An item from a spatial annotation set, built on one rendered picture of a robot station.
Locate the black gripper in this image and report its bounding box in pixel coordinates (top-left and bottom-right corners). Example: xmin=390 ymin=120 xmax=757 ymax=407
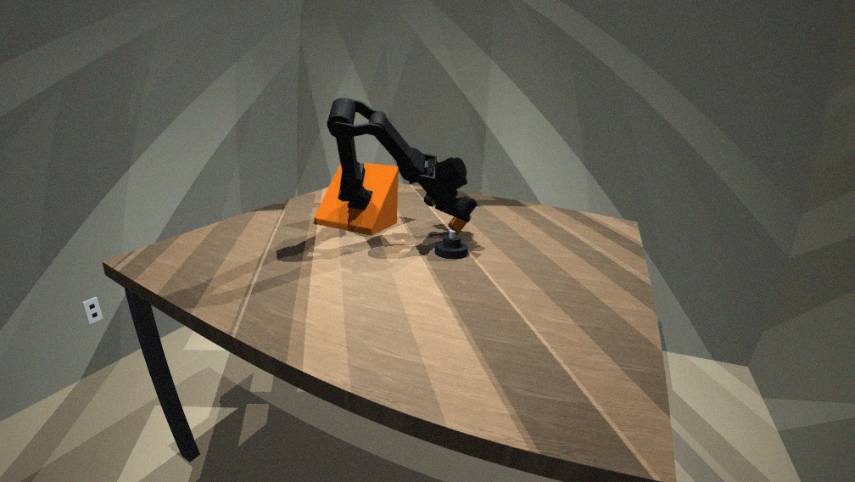
xmin=424 ymin=183 xmax=477 ymax=222

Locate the orange knob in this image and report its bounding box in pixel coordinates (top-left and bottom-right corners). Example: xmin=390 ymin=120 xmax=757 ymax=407
xmin=448 ymin=217 xmax=467 ymax=233

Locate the dark grey round pedestal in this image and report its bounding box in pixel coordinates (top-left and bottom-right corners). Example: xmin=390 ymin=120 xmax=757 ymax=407
xmin=435 ymin=230 xmax=468 ymax=259

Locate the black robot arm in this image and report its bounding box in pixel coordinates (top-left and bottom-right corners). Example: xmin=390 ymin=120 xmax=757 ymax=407
xmin=327 ymin=98 xmax=467 ymax=210

